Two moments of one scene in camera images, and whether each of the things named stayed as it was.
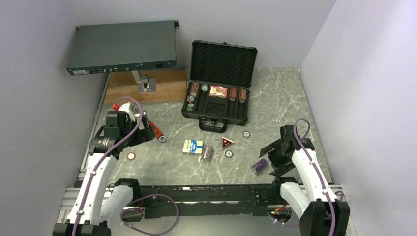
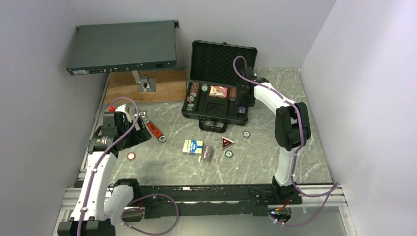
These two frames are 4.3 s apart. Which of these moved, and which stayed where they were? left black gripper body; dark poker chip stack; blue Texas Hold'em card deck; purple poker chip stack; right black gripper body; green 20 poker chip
Moved: purple poker chip stack; right black gripper body
Stayed: dark poker chip stack; left black gripper body; green 20 poker chip; blue Texas Hold'em card deck
